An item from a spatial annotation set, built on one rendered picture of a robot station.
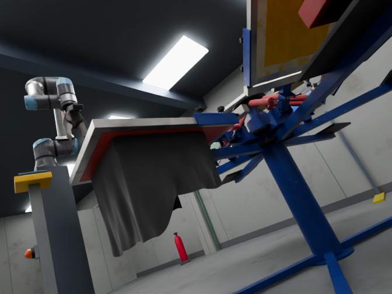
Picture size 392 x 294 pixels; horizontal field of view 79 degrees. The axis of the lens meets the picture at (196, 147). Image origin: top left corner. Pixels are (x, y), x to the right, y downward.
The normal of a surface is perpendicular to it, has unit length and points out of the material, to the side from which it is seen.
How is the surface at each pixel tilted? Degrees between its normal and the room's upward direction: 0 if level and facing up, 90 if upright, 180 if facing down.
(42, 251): 90
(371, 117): 90
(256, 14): 148
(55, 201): 90
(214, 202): 90
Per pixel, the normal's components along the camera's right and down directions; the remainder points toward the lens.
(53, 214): 0.69, -0.48
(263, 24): 0.35, 0.54
